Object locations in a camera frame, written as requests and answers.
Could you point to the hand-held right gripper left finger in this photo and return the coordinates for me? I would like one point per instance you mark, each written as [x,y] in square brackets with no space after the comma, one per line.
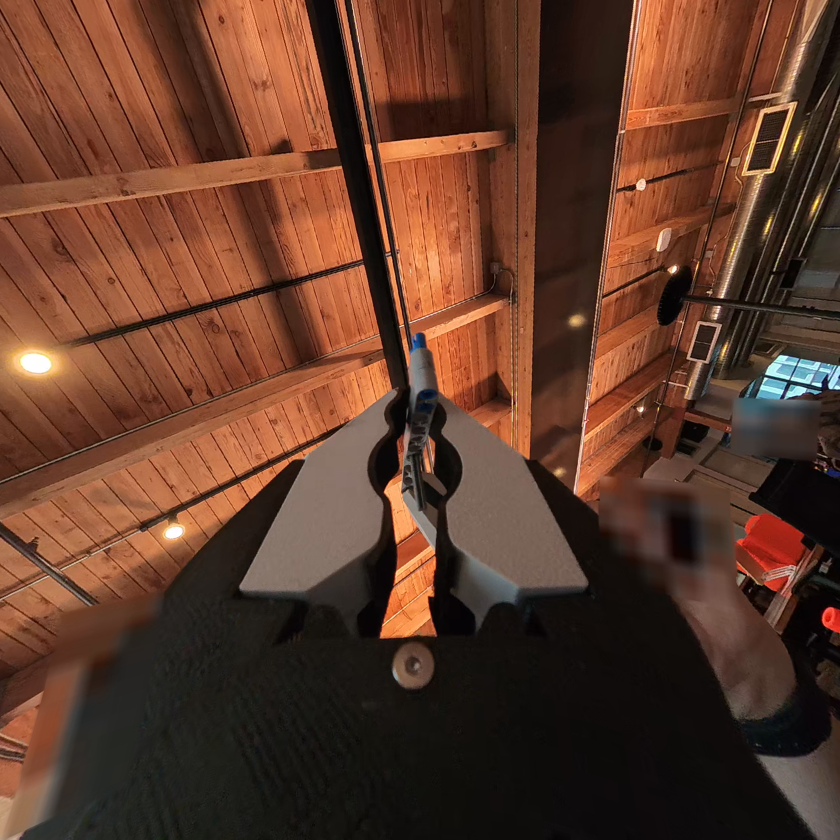
[308,525]

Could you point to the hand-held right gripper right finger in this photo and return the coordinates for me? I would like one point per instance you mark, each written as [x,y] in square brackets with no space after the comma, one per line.
[518,525]

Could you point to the grey beam with black pin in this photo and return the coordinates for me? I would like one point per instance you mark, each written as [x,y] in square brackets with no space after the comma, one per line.
[423,518]

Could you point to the grey beam with blue pins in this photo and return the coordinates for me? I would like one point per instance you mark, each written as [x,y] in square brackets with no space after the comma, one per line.
[420,367]

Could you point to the person's left forearm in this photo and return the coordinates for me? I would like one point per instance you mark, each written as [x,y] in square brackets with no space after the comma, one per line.
[735,649]

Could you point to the ceiling spotlight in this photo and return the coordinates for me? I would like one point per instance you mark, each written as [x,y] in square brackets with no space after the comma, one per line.
[173,530]
[35,362]

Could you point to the orange plastic object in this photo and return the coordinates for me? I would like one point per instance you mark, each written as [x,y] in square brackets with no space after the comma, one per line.
[771,541]

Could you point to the white ceiling air vent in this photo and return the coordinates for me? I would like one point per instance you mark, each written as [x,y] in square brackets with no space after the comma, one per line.
[769,138]
[703,341]

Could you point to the black floor lamp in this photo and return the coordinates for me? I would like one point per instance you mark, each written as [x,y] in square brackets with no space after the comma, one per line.
[674,295]

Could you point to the glass window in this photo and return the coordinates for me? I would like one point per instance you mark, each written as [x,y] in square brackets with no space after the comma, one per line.
[800,379]

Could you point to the white ceiling sensor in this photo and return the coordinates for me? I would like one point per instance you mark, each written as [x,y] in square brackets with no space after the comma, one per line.
[663,239]

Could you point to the black ceiling panel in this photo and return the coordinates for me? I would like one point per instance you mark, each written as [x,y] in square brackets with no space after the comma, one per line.
[577,197]

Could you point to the silver ventilation duct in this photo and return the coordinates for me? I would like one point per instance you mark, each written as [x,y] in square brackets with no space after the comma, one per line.
[761,229]

